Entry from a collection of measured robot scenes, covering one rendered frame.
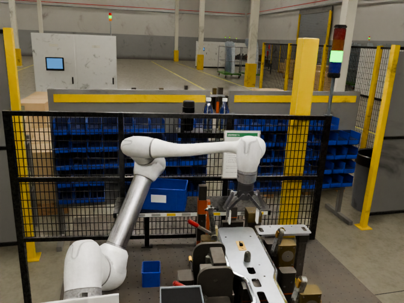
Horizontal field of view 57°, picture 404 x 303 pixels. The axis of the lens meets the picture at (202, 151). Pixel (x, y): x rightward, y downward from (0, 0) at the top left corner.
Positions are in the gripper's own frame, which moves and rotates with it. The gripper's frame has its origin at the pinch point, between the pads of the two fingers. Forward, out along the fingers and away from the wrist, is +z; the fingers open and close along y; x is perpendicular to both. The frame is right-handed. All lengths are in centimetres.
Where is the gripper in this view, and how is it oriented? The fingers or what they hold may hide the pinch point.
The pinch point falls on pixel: (243, 220)
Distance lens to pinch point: 181.8
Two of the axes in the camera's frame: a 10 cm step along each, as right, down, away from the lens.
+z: -0.4, 9.6, 2.8
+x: 1.2, 2.9, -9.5
